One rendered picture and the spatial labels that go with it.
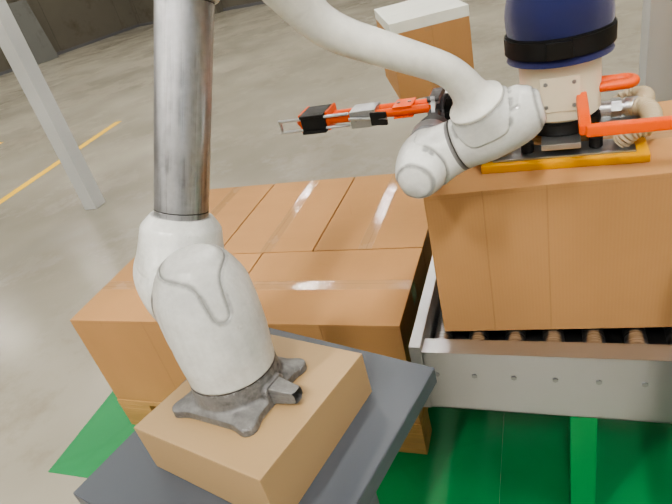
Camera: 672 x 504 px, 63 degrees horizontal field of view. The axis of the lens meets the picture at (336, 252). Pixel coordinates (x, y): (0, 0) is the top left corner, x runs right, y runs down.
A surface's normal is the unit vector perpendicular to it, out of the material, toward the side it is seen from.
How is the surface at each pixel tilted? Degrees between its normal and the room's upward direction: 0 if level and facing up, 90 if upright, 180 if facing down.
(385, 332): 90
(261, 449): 5
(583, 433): 90
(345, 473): 0
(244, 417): 10
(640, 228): 90
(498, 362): 90
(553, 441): 0
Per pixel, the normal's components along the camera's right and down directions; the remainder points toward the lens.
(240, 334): 0.66, 0.13
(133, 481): -0.22, -0.83
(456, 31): 0.06, 0.51
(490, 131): -0.15, 0.66
